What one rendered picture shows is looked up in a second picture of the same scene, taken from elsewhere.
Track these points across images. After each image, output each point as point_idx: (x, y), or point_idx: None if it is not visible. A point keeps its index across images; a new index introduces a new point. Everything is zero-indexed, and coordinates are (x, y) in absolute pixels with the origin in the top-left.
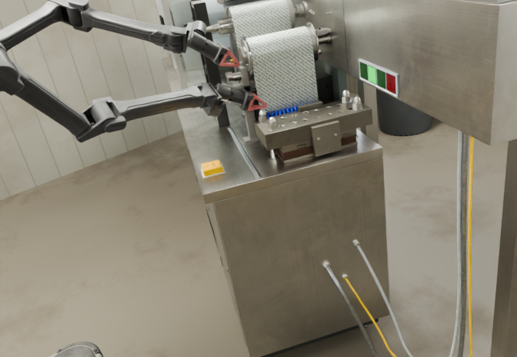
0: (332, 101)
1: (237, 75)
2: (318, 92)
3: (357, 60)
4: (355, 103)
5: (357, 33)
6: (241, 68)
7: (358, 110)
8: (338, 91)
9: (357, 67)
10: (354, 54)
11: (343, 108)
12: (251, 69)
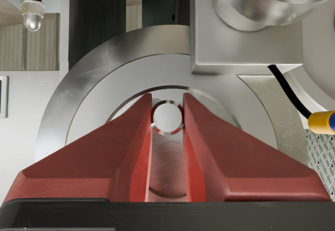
0: None
1: (224, 4)
2: None
3: (21, 111)
4: (25, 15)
5: (11, 168)
6: (220, 67)
7: (19, 2)
8: (142, 16)
9: (24, 96)
10: (34, 121)
11: None
12: (83, 82)
